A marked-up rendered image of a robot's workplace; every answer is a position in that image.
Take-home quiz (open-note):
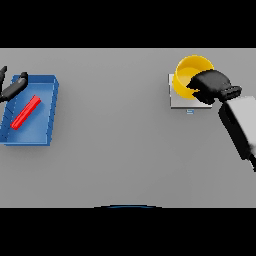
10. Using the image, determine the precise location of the blue plastic tray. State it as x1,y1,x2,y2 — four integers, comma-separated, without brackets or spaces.
0,74,60,147

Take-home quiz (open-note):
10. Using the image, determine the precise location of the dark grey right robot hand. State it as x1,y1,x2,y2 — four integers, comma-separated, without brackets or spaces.
185,69,243,106

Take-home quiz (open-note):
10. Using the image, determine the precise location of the pale square measuring scale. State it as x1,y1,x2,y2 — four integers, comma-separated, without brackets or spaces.
168,73,214,115

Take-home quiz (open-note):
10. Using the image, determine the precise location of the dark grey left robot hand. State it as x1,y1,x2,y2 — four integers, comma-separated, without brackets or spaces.
0,65,29,104

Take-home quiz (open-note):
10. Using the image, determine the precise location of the yellow bowl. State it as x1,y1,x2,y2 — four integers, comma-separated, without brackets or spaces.
172,54,215,101

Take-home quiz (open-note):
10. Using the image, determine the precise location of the red beaker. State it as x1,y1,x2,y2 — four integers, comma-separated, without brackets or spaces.
9,95,42,131

